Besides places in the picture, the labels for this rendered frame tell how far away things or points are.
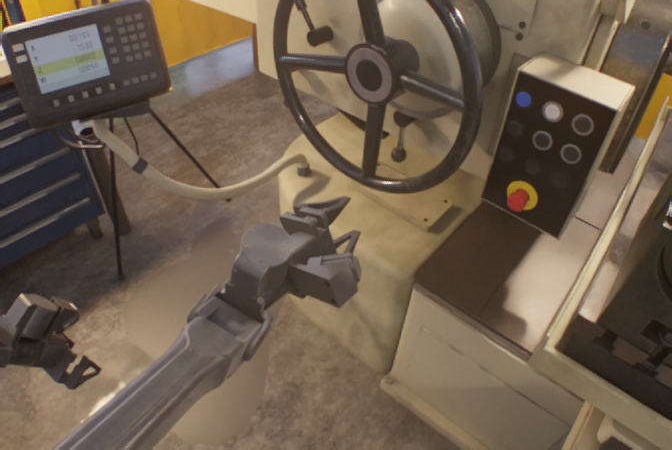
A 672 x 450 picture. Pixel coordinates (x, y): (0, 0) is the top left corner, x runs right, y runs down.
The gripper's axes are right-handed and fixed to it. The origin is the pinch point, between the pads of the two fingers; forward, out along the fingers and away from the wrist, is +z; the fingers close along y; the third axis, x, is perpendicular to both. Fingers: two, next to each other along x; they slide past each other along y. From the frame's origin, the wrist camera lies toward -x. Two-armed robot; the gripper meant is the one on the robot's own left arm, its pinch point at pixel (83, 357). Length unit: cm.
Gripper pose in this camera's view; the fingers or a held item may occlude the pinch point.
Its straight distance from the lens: 106.0
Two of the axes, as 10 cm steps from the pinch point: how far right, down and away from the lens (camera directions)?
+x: -4.9, 8.4, -2.2
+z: 2.4, 3.8, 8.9
